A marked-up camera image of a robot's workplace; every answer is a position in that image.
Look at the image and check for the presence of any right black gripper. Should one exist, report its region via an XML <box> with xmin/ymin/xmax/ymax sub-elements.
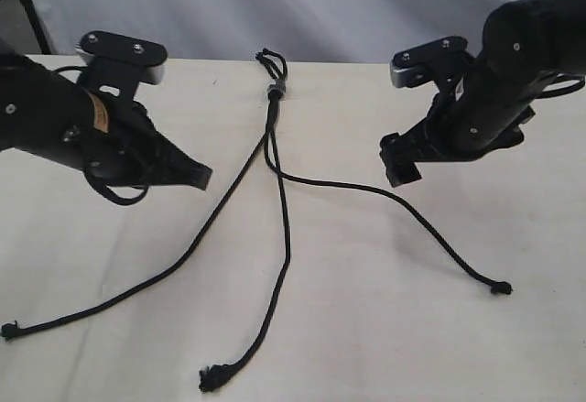
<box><xmin>379</xmin><ymin>76</ymin><xmax>536</xmax><ymax>187</ymax></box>

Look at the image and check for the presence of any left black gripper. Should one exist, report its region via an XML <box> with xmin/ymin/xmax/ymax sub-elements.
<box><xmin>63</xmin><ymin>94</ymin><xmax>213</xmax><ymax>191</ymax></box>

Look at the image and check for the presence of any black rope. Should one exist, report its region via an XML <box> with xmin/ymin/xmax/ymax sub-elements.
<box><xmin>260</xmin><ymin>53</ymin><xmax>514</xmax><ymax>297</ymax></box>
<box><xmin>0</xmin><ymin>99</ymin><xmax>276</xmax><ymax>342</ymax></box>
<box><xmin>197</xmin><ymin>49</ymin><xmax>294</xmax><ymax>394</ymax></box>

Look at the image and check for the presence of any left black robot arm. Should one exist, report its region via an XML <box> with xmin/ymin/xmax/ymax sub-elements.
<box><xmin>1</xmin><ymin>53</ymin><xmax>212</xmax><ymax>190</ymax></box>

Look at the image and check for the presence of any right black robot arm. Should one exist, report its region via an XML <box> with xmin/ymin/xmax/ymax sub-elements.
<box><xmin>380</xmin><ymin>0</ymin><xmax>585</xmax><ymax>187</ymax></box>

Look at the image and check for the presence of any grey backdrop cloth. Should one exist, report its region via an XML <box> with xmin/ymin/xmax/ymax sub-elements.
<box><xmin>33</xmin><ymin>0</ymin><xmax>514</xmax><ymax>63</ymax></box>

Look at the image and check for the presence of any black stand pole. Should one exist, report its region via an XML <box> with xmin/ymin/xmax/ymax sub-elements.
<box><xmin>18</xmin><ymin>0</ymin><xmax>53</xmax><ymax>55</ymax></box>

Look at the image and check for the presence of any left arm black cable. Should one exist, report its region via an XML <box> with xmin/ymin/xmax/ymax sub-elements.
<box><xmin>54</xmin><ymin>65</ymin><xmax>155</xmax><ymax>207</ymax></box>

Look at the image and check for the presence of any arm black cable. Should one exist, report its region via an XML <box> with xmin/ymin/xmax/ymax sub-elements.
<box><xmin>530</xmin><ymin>0</ymin><xmax>586</xmax><ymax>101</ymax></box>
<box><xmin>54</xmin><ymin>65</ymin><xmax>155</xmax><ymax>207</ymax></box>

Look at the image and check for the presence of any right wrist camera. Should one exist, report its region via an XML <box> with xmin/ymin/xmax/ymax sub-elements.
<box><xmin>390</xmin><ymin>36</ymin><xmax>474</xmax><ymax>90</ymax></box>

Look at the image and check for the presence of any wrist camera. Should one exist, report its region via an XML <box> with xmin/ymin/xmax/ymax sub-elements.
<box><xmin>390</xmin><ymin>36</ymin><xmax>474</xmax><ymax>90</ymax></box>
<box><xmin>76</xmin><ymin>30</ymin><xmax>168</xmax><ymax>102</ymax></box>

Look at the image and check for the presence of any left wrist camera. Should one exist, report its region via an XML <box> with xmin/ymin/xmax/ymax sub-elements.
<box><xmin>76</xmin><ymin>30</ymin><xmax>168</xmax><ymax>102</ymax></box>

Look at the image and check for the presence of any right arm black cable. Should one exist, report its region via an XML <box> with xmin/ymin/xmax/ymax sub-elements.
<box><xmin>530</xmin><ymin>0</ymin><xmax>586</xmax><ymax>101</ymax></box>

